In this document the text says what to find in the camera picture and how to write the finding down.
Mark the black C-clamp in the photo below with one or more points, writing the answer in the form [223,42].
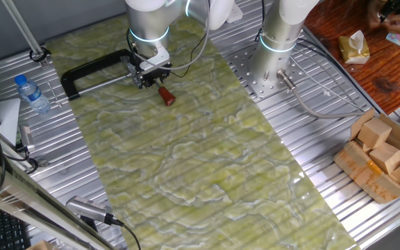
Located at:
[92,62]

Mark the large wooden block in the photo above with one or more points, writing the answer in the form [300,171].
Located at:
[40,246]

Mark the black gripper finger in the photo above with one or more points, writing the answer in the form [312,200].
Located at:
[164,78]
[148,84]

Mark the grey metal lever base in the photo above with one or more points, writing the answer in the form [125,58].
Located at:
[130,67]

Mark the clear plastic water bottle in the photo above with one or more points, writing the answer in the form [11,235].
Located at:
[31,95]

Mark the brown wooden table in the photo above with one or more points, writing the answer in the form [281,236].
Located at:
[377,80]

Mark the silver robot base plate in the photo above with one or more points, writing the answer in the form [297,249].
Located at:
[241,69]

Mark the silver camera on bracket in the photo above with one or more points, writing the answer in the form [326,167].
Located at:
[26,137]

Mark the brown cardboard box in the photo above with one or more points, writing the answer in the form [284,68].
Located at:
[366,177]

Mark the white paper sheet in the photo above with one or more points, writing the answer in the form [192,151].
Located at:
[7,118]

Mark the silver ribbed camera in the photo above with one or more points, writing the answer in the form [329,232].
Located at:
[85,207]

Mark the golden tissue pack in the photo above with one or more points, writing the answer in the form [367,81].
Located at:
[352,48]

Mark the small black gadget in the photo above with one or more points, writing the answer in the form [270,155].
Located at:
[394,5]

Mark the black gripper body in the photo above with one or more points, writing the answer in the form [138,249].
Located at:
[153,72]

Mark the green marble pattern mat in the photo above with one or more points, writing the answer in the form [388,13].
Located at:
[193,156]

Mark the silver aluminium beam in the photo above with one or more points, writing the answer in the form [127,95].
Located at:
[30,205]

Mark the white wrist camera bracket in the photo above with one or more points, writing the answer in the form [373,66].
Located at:
[158,57]

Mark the grey tripod pole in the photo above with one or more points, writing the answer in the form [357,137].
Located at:
[21,27]

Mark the white power strip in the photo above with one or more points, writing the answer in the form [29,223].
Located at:
[234,13]

